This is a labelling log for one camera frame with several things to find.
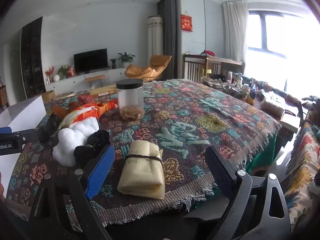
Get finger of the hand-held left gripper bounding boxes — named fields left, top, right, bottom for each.
left=11, top=129, right=38, bottom=143

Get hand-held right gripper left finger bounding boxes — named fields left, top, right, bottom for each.
left=29, top=144, right=118, bottom=240

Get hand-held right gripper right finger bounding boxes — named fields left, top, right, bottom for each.
left=205, top=145, right=293, bottom=240

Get white board panel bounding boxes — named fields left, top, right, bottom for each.
left=0, top=95, right=47, bottom=193

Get black cloth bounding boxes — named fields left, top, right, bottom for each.
left=39, top=114, right=62, bottom=143
left=74, top=129, right=112, bottom=167

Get beige cloth with band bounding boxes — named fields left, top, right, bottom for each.
left=117, top=140, right=165, bottom=200

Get white fluffy plush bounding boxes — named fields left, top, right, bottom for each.
left=52, top=117, right=100, bottom=167

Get orange fish plush toy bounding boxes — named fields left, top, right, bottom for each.
left=52, top=99, right=118, bottom=130

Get wooden chair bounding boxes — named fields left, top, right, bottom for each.
left=0, top=85, right=9, bottom=110

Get small cardboard box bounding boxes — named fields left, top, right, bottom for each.
left=41, top=90, right=56, bottom=103

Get red flowers in vase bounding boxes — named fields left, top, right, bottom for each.
left=45, top=66, right=60, bottom=84

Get patterned woven tablecloth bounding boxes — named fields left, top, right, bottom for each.
left=5, top=79, right=282, bottom=227

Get red fabric pouch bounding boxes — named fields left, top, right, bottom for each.
left=78, top=94, right=97, bottom=104

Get white television cabinet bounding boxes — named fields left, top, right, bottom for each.
left=45, top=67, right=128, bottom=95

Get potted plant with red decoration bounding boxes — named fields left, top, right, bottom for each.
left=58, top=64, right=75, bottom=79

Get black display cabinet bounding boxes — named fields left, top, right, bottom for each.
left=20, top=16, right=47, bottom=97

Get clear plastic jar black lid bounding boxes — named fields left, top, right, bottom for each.
left=116, top=79, right=145, bottom=121

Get flat cardboard box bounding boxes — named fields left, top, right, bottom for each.
left=90, top=85, right=118, bottom=96

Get beige woven basket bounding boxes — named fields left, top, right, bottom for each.
left=260, top=94, right=285, bottom=117

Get floral cloth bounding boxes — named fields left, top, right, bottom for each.
left=282, top=115, right=320, bottom=230

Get cluster of bottles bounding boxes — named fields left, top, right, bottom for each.
left=202, top=71, right=265, bottom=105

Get small wooden bench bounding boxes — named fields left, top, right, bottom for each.
left=84, top=75, right=107, bottom=88

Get black flat television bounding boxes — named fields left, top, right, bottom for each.
left=73, top=49, right=109, bottom=74

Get orange lounge chair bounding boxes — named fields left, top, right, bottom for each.
left=124, top=54, right=172, bottom=82

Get large green potted plant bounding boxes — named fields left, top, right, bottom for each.
left=117, top=52, right=136, bottom=68

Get white curtain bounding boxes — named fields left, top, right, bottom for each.
left=222, top=0, right=250, bottom=77

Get standing air conditioner with cover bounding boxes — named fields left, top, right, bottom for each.
left=147, top=16, right=164, bottom=68

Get window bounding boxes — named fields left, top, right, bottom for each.
left=246, top=10, right=320, bottom=93

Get grey curtain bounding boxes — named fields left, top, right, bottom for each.
left=157, top=0, right=182, bottom=79

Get red wall hanging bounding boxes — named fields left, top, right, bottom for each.
left=180, top=11, right=193, bottom=32

